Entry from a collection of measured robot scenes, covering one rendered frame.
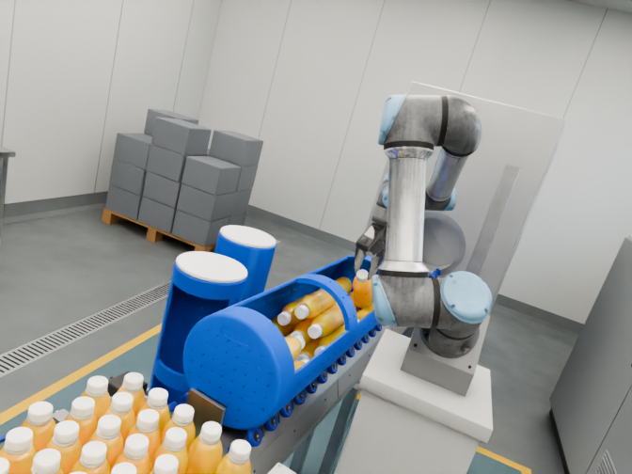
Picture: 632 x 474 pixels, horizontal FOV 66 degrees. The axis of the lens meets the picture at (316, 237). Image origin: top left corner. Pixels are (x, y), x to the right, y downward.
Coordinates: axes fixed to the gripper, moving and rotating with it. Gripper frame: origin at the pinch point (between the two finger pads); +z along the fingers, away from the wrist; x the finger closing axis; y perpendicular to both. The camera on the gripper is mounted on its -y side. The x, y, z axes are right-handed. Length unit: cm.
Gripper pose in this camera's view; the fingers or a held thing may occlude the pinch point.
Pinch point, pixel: (362, 274)
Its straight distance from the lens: 166.3
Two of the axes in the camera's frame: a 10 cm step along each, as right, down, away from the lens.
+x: -8.5, -3.6, 3.8
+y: 4.4, -1.2, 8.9
